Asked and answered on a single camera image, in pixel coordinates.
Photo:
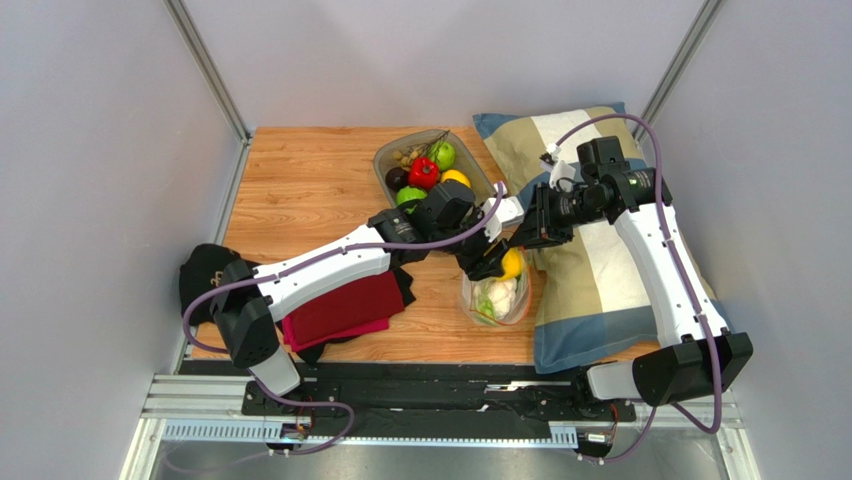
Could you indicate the yellow toy lemon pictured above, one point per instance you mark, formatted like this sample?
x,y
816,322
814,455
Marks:
x,y
453,175
513,265

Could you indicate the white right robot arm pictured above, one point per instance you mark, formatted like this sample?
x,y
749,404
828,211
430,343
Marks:
x,y
699,354

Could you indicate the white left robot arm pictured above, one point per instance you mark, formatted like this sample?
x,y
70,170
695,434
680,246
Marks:
x,y
250,300

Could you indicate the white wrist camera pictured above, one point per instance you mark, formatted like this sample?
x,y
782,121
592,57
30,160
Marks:
x,y
561,173
508,213

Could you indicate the clear orange-zip plastic bag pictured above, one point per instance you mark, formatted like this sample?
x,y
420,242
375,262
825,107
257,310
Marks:
x,y
521,305

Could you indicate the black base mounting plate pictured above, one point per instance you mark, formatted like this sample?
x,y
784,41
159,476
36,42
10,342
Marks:
x,y
432,401

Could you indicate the aluminium front rail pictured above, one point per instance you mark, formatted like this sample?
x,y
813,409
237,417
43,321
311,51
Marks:
x,y
189,428

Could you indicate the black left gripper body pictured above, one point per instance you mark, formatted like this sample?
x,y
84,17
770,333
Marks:
x,y
478,241

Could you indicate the green toy apple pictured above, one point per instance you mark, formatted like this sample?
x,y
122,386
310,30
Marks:
x,y
443,155

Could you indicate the pink folded cloth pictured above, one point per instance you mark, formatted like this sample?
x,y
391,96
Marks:
x,y
290,337

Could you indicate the plaid blue beige pillow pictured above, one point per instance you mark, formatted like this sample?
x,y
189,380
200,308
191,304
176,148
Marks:
x,y
593,304

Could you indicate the brown longan bunch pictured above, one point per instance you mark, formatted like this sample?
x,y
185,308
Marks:
x,y
418,145

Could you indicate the white toy cauliflower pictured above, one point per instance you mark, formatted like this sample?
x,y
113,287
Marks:
x,y
503,296

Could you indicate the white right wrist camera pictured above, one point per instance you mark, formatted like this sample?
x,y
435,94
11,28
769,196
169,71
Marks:
x,y
561,173

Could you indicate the black cap with logo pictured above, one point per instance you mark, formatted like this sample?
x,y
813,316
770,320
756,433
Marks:
x,y
202,271

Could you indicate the black folded cloth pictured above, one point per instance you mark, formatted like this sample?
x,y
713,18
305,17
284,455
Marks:
x,y
399,293

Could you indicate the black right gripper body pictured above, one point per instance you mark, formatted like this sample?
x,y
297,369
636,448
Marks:
x,y
539,217

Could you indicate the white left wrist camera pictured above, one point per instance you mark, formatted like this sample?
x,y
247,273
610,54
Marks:
x,y
508,213

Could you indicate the dark purple toy fruit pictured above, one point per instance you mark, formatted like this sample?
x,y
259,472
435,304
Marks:
x,y
396,178

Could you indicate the dark red folded cloth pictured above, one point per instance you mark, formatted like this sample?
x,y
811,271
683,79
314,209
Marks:
x,y
346,306

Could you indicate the toy lettuce head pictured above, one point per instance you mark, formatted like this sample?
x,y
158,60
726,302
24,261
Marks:
x,y
481,308

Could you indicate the green toy melon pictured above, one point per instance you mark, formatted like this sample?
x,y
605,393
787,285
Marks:
x,y
407,198

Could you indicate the grey transparent food tray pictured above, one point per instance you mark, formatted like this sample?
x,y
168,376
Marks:
x,y
408,167

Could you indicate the red toy bell pepper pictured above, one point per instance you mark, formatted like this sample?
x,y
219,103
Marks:
x,y
423,173

